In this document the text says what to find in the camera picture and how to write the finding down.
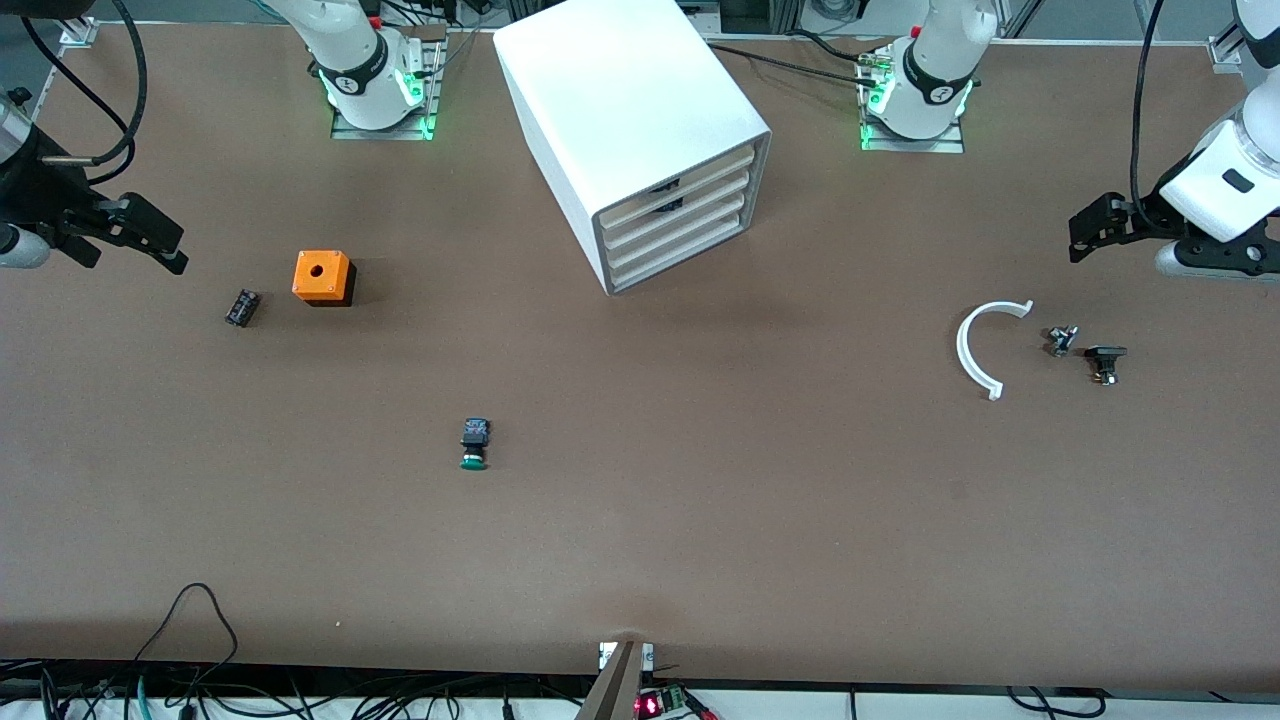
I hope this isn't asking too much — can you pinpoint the circuit board with red light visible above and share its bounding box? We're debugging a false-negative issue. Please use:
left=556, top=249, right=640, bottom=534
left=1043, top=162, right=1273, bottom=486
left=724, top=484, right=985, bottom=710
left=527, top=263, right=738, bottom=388
left=635, top=685, right=693, bottom=719

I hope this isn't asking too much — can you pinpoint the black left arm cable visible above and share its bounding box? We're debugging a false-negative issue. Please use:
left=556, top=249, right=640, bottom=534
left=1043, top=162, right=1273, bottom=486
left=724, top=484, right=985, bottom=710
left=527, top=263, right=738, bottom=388
left=1130, top=0, right=1167, bottom=206

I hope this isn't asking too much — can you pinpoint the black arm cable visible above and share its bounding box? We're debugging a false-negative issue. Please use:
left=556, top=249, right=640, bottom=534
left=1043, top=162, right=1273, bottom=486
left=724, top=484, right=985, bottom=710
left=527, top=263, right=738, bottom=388
left=1130, top=0, right=1167, bottom=206
left=18, top=0, right=150, bottom=186

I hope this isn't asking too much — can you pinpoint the black switch component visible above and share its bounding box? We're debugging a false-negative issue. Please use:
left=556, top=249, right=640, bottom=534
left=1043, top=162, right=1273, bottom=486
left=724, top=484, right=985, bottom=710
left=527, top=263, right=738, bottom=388
left=1084, top=344, right=1129, bottom=387

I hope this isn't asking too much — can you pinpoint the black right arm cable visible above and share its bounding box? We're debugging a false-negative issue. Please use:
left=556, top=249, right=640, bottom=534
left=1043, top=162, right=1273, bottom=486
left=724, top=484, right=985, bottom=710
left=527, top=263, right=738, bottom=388
left=18, top=0, right=150, bottom=186

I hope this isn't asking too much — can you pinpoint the orange button enclosure box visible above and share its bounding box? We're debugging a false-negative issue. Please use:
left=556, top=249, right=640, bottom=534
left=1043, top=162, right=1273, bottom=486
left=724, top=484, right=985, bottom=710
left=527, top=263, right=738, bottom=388
left=292, top=249, right=357, bottom=308

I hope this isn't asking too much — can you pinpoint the white half ring clamp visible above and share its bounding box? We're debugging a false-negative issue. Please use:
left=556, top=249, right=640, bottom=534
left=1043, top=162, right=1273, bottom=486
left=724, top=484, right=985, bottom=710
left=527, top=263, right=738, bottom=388
left=956, top=299, right=1035, bottom=402

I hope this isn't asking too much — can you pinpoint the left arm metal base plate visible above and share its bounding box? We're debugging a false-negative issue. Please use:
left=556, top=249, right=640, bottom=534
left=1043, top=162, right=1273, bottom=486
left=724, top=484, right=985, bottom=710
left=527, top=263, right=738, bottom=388
left=858, top=50, right=966, bottom=154

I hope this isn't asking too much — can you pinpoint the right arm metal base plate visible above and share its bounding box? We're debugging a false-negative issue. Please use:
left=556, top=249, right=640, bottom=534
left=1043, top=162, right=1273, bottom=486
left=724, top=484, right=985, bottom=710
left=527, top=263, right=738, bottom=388
left=330, top=25, right=446, bottom=141

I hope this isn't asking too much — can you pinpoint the black cable on table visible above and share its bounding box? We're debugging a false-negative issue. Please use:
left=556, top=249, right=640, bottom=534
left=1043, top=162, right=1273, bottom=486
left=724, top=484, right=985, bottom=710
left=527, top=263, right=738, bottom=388
left=785, top=28, right=891, bottom=63
left=707, top=43, right=881, bottom=89

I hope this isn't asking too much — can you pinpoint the looped black cable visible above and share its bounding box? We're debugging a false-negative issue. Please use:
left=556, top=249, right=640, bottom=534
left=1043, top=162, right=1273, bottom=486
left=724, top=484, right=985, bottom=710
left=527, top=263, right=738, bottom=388
left=130, top=583, right=241, bottom=691

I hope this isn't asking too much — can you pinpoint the tangled black cable bundle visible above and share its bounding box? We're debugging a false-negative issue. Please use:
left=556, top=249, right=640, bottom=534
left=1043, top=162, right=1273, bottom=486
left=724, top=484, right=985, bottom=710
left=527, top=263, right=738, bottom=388
left=0, top=658, right=601, bottom=720

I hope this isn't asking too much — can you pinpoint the black cable pair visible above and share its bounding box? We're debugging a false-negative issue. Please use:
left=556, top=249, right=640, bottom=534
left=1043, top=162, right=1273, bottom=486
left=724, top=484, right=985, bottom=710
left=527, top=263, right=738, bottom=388
left=1005, top=685, right=1111, bottom=719

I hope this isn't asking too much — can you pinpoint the wooden camera post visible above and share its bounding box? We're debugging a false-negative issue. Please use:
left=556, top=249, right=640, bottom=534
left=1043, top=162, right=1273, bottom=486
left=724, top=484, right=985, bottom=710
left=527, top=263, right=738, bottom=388
left=575, top=640, right=646, bottom=720

